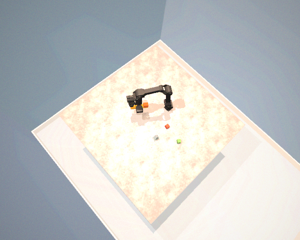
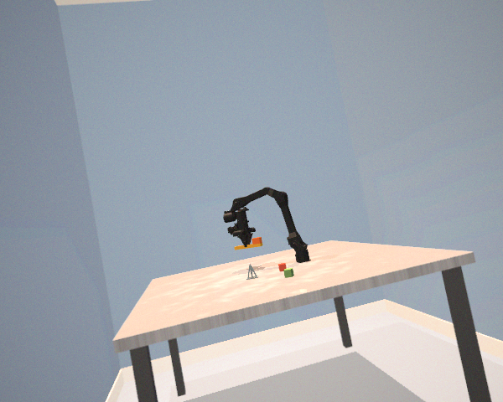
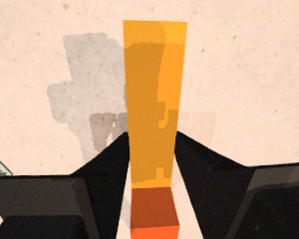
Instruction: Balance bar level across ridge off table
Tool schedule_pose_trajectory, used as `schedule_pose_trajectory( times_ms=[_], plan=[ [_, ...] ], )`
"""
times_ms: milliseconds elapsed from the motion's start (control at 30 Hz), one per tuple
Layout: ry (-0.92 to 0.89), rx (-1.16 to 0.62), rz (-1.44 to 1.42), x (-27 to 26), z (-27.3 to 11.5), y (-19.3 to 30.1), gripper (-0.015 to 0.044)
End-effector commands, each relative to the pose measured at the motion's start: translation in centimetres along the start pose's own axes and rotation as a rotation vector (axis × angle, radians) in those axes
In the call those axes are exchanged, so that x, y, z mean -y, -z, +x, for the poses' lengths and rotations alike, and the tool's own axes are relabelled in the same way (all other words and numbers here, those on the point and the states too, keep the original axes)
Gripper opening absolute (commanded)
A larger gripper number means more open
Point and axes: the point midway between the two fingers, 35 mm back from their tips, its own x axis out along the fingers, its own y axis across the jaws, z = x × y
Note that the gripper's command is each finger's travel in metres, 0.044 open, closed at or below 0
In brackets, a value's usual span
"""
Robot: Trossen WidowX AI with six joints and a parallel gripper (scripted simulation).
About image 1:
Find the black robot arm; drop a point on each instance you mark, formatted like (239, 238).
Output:
(140, 93)

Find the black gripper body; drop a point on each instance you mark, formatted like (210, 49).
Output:
(139, 108)

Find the orange long bar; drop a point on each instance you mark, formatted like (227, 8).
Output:
(144, 105)

